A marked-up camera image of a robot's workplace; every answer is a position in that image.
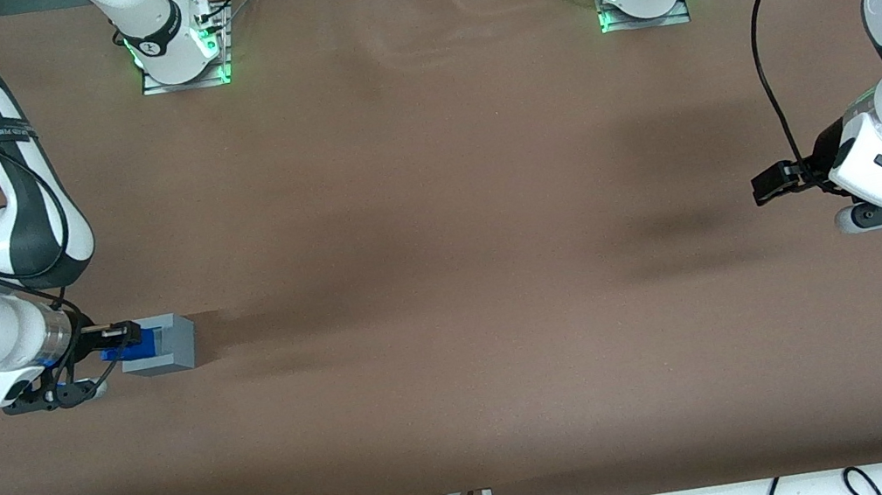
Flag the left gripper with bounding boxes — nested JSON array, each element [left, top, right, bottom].
[[743, 109, 882, 230]]

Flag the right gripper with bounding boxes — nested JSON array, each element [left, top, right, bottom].
[[0, 317, 152, 408]]

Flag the blue plastic part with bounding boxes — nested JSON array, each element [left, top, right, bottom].
[[98, 325, 168, 366]]

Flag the gray square base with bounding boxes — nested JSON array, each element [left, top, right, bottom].
[[115, 311, 202, 381]]

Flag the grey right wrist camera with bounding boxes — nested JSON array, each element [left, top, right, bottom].
[[0, 376, 112, 419]]

